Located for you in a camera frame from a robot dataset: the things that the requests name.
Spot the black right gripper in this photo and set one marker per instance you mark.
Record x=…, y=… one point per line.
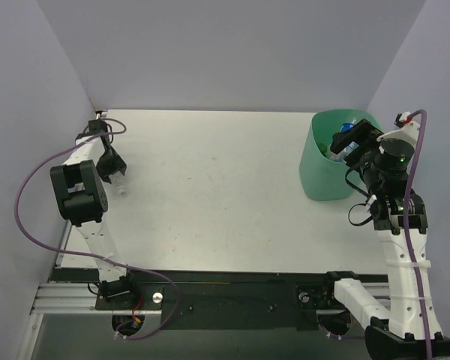
x=360, y=159

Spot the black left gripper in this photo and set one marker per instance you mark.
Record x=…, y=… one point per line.
x=110, y=163

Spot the clear unlabelled bottle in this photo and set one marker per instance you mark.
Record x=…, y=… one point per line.
x=117, y=180

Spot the Pepsi bottle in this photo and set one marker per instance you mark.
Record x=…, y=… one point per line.
x=340, y=157
x=346, y=126

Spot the green plastic bottle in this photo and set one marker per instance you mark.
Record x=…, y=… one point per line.
x=324, y=149

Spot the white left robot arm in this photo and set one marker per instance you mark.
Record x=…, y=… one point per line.
x=78, y=186

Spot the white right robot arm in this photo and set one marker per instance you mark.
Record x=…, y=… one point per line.
x=408, y=328

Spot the green plastic bin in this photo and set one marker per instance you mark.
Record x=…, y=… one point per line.
x=321, y=178

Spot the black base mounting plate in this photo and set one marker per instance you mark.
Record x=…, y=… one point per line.
x=224, y=301

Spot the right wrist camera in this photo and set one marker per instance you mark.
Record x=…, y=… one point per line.
x=405, y=129

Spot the aluminium rail left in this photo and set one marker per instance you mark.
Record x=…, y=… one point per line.
x=63, y=298

